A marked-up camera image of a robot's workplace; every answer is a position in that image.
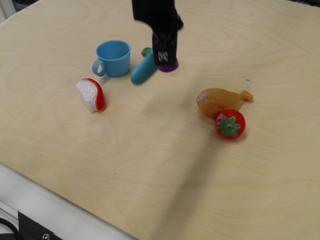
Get blue plastic cup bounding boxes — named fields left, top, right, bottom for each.
left=91, top=40, right=131, bottom=77

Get black metal bracket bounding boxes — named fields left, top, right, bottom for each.
left=18, top=212, right=62, bottom=240

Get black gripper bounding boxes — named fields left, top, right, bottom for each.
left=131, top=0, right=184, bottom=66

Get orange toy chicken drumstick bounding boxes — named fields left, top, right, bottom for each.
left=196, top=88, right=254, bottom=118

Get red toy strawberry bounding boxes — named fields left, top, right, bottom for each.
left=215, top=109, right=246, bottom=139

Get red white sushi toy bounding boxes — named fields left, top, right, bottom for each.
left=76, top=78, right=105, bottom=112

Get teal toy cucumber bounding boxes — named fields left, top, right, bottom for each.
left=131, top=48, right=158, bottom=85

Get black cable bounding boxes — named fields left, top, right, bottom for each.
left=0, top=217, right=26, bottom=240

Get purple toy eggplant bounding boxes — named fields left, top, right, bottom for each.
left=140, top=47, right=180, bottom=73

